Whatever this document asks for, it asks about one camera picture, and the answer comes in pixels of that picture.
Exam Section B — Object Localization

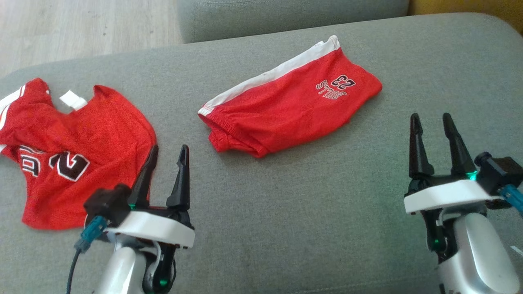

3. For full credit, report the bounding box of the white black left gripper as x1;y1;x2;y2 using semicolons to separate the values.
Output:
104;144;196;249

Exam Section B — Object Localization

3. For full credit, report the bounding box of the grey fabric sofa seat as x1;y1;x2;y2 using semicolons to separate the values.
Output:
0;12;523;294

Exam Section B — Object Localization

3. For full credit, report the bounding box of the red number 23 basketball jersey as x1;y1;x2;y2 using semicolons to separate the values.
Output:
0;78;158;230

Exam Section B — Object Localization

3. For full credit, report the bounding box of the black left cable teal plug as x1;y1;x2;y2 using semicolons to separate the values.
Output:
67;216;108;294

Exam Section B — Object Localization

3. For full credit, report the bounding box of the red basketball shorts white band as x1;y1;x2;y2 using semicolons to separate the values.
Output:
198;35;383;158

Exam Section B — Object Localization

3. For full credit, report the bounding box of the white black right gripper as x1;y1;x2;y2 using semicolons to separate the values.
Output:
404;113;501;215

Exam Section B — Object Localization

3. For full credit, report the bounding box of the yellow cushion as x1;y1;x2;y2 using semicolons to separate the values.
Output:
409;0;523;33

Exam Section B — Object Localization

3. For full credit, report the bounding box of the black right cable blue plug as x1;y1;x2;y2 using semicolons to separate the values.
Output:
499;184;523;214

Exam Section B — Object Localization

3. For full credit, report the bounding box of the grey fabric sofa backrest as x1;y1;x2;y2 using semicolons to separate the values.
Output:
178;0;410;43

